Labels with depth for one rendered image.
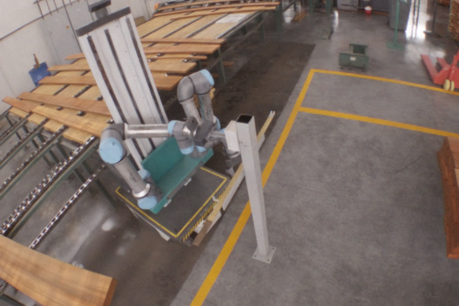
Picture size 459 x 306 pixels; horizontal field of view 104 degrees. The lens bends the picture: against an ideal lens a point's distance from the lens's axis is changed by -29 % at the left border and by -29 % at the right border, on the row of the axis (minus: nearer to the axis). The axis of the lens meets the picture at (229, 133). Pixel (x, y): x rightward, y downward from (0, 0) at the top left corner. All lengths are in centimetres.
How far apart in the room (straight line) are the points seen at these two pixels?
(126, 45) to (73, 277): 129
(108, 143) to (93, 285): 68
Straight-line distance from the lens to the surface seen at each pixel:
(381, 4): 950
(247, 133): 103
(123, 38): 156
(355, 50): 508
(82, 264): 265
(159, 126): 140
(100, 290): 125
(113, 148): 124
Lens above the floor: 190
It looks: 38 degrees down
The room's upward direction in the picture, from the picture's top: 12 degrees counter-clockwise
